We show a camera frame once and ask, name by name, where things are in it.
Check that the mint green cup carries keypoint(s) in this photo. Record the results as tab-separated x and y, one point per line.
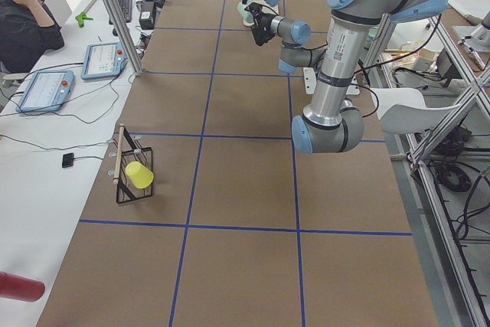
246	15

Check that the yellow cup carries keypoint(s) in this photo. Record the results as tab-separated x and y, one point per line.
140	176

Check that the black power adapter box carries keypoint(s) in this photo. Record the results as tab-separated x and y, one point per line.
147	15

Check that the black keyboard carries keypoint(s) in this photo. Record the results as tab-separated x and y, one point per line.
126	9

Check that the white plastic chair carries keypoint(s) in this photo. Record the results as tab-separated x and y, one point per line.
403	111

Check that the far blue teach pendant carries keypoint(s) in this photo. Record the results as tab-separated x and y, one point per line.
103	61

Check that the blue teach pendant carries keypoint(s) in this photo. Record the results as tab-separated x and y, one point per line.
103	61
47	91

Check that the green clamp tool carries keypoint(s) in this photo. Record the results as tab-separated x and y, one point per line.
81	18

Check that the near blue teach pendant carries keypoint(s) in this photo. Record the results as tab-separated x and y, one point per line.
47	91

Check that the seated person in black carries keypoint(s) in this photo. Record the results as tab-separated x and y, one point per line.
28	29

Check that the small black device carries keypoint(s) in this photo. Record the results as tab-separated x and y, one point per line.
67	160

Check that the red thermos bottle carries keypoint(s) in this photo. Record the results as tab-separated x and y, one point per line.
20	288

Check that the aluminium frame post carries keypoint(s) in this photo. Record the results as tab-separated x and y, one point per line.
116	15

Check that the black wire cup rack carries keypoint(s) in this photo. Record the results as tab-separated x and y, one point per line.
129	149

